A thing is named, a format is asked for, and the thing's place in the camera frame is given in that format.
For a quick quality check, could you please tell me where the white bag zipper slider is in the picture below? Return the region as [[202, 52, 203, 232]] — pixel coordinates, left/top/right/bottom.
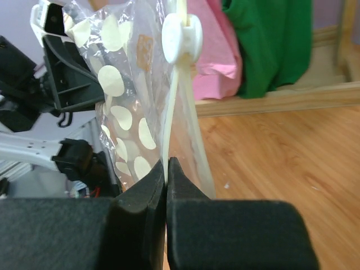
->
[[161, 13, 203, 65]]

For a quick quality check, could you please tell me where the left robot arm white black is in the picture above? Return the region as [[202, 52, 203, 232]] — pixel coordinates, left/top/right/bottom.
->
[[1, 34, 122, 197]]

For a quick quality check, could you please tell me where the clear polka dot zip bag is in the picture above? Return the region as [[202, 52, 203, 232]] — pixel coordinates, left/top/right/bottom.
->
[[63, 1, 215, 198]]

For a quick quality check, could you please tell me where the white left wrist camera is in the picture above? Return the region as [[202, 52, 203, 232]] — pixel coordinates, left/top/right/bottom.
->
[[30, 0, 66, 47]]

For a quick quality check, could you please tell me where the green t-shirt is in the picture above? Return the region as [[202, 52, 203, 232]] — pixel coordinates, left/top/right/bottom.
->
[[222, 0, 312, 99]]

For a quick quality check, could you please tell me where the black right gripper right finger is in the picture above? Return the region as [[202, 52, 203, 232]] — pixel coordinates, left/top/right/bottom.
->
[[166, 157, 320, 269]]

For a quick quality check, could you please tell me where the pink t-shirt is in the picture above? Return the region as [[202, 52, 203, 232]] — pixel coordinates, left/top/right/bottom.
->
[[187, 0, 242, 100]]

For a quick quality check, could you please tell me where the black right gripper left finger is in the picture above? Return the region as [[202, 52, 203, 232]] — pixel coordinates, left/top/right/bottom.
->
[[1, 162, 166, 269]]

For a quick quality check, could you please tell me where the wooden clothes rack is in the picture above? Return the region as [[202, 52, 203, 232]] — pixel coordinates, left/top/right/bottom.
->
[[196, 1, 359, 117]]

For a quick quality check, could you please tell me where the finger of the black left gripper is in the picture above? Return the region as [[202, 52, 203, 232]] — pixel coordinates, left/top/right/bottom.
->
[[42, 34, 105, 110]]

